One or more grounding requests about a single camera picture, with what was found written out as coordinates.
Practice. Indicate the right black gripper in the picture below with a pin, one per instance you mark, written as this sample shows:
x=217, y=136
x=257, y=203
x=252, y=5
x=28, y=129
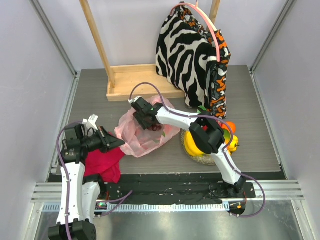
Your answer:
x=142, y=120

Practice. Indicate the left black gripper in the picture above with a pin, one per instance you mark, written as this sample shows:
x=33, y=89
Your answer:
x=107, y=140

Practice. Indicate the fake dark grapes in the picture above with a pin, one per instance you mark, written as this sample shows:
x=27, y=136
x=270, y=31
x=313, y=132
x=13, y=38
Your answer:
x=155, y=127

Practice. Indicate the pink plastic bag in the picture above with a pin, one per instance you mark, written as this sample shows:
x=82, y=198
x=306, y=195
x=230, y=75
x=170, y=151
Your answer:
x=140, y=142

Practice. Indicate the fake banana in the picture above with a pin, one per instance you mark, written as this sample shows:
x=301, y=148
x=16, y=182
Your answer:
x=190, y=145

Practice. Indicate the fake red fruit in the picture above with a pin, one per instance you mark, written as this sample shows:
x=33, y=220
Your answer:
x=202, y=111

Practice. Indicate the fake orange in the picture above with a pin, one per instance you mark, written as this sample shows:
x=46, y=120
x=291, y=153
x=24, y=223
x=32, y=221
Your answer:
x=230, y=126

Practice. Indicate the fake yellow mango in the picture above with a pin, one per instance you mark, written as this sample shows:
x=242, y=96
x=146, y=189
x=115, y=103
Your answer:
x=234, y=144

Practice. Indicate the orange green fake mango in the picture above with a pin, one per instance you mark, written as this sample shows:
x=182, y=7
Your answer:
x=226, y=135

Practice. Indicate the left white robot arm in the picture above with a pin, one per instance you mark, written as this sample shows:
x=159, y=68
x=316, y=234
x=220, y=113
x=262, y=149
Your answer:
x=80, y=193

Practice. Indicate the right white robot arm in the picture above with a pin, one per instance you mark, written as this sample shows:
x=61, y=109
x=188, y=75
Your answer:
x=205, y=131

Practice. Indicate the red cloth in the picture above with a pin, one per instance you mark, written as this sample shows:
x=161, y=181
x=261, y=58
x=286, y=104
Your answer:
x=107, y=165

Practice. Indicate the wooden clothes rack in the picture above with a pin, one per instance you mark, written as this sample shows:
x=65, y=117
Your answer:
x=125, y=34

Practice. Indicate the zebra print garment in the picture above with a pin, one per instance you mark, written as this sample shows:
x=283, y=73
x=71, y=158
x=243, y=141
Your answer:
x=186, y=56

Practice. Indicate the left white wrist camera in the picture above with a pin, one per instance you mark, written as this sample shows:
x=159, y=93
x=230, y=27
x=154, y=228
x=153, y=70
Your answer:
x=91, y=121

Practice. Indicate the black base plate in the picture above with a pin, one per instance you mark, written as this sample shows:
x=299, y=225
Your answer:
x=175, y=189

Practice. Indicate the white cable duct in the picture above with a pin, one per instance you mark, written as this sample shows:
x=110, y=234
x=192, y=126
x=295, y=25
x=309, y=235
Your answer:
x=54, y=207

